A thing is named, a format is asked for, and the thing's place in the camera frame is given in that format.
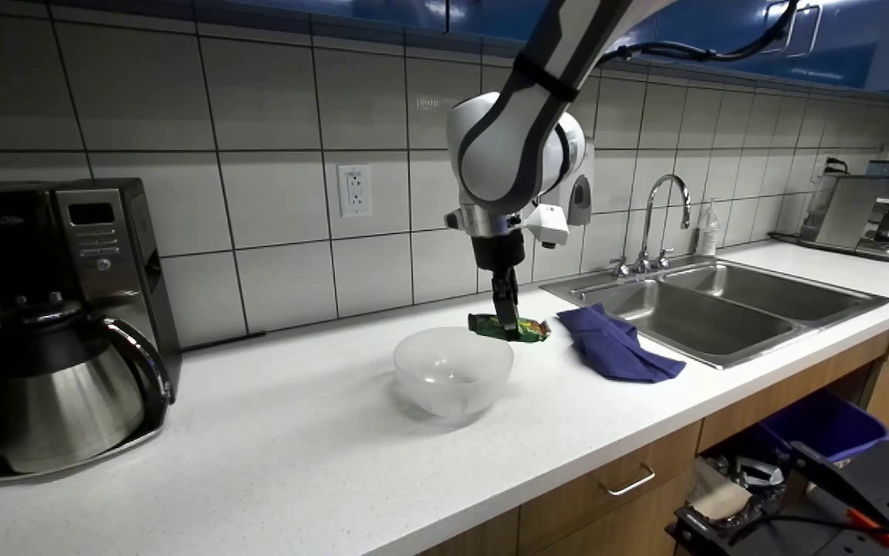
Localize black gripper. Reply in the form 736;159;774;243
472;231;525;333

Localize green packet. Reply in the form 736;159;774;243
465;312;550;343

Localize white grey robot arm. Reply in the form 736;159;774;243
445;0;672;340

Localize translucent plastic bowl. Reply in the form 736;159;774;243
392;328;517;428

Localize blue cloth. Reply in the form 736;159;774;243
559;302;686;383

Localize chrome faucet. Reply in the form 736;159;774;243
614;173;692;277

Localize stainless steel double sink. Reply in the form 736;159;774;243
550;260;887;367

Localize left orange black clamp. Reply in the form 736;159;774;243
786;441;889;548

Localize blue bin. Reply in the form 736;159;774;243
757;394;889;463

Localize steel espresso machine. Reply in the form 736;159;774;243
773;159;889;264

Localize black coffee maker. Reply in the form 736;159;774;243
0;175;179;483

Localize steel coffee carafe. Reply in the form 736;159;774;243
0;307;169;477

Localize blue upper cabinets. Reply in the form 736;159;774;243
58;0;889;97

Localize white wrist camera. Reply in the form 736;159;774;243
525;203;571;247

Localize white wall outlet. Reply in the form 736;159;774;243
339;163;374;221

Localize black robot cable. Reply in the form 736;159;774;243
595;0;804;72

